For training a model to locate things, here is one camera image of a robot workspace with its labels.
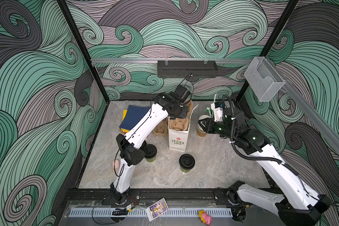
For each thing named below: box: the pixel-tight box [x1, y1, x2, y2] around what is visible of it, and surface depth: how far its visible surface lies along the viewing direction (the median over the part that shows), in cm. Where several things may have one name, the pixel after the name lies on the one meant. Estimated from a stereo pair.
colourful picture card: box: [145, 197, 170, 222], surface depth 70 cm
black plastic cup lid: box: [142, 144, 158, 160], surface depth 79 cm
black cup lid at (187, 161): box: [178, 153, 196, 170], surface depth 76 cm
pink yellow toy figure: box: [198, 209, 212, 226], surface depth 66 cm
